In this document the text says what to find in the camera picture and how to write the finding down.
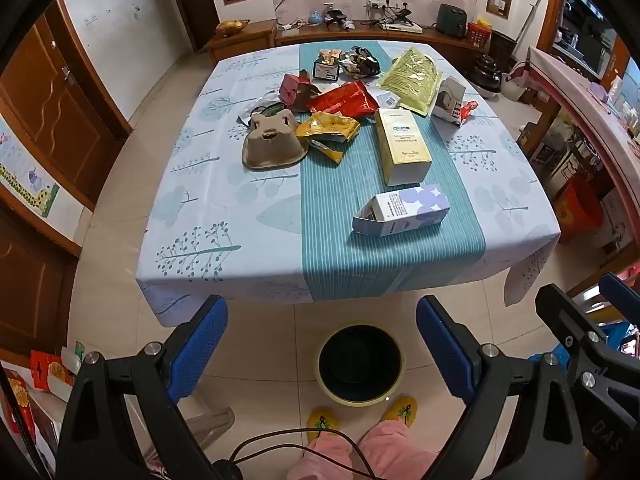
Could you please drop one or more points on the grey plastic stool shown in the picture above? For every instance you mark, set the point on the grey plastic stool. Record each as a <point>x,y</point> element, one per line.
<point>207,423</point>

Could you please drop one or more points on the small black white box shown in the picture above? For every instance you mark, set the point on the small black white box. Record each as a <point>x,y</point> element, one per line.
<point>328,64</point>

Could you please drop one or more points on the red foil snack bag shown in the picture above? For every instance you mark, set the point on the red foil snack bag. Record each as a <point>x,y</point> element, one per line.
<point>350,100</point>

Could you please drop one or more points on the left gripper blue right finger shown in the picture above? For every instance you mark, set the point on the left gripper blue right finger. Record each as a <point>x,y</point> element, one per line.
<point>445,340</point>

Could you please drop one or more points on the red plastic bucket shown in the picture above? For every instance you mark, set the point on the red plastic bucket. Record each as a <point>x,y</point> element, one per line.
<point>577,209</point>

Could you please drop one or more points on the red plastic basket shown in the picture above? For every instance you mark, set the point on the red plastic basket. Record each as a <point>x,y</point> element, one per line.
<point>477,35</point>

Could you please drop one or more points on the white red torn box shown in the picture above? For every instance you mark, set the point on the white red torn box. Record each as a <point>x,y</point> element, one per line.
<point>450,104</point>

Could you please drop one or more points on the leaf pattern teal tablecloth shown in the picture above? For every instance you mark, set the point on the leaf pattern teal tablecloth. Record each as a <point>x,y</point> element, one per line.
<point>286,235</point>

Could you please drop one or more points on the round yellow trash bin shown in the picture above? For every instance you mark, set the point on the round yellow trash bin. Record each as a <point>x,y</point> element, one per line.
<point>359,365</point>

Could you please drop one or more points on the fruit bowl on cabinet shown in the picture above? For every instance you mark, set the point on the fruit bowl on cabinet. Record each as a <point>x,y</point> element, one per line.
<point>231,27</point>

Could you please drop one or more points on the blue plastic stool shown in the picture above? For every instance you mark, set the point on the blue plastic stool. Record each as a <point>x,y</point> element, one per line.
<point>617,334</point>

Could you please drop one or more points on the tall yellow white carton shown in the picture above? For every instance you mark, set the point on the tall yellow white carton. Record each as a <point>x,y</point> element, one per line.
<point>405,158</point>

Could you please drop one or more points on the purple white small carton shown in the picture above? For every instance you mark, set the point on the purple white small carton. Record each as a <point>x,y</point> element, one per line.
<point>402,211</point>

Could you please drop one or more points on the dark grey air fryer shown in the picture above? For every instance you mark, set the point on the dark grey air fryer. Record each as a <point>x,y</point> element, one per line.
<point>451,21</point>

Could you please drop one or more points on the yellow snack bag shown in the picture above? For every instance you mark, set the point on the yellow snack bag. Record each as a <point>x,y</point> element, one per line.
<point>321,129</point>

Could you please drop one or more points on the green yellow pouch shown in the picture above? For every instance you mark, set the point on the green yellow pouch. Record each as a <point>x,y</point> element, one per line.
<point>415,79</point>

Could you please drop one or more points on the white printed plastic wrapper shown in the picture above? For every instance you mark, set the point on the white printed plastic wrapper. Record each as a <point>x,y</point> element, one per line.
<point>269,104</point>

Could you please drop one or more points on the dark wrapper pile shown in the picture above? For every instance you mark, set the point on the dark wrapper pile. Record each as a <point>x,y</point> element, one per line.
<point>359,63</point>

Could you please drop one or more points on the pink trouser legs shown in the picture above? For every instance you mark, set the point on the pink trouser legs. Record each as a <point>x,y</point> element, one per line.
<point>386,447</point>

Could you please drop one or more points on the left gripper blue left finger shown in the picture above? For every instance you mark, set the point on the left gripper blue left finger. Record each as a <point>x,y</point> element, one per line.
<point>191,345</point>

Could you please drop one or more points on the red paper box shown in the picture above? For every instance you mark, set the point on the red paper box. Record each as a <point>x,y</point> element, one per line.
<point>297,90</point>

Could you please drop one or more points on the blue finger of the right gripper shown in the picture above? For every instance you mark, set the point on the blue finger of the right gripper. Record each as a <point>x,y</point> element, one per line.
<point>567,323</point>
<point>623,298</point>

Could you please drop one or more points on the brown pulp cup tray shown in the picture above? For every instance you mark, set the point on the brown pulp cup tray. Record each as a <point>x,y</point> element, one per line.
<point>272,142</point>

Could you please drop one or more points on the white flat set-top box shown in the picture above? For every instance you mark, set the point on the white flat set-top box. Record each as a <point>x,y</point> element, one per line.
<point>408,27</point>

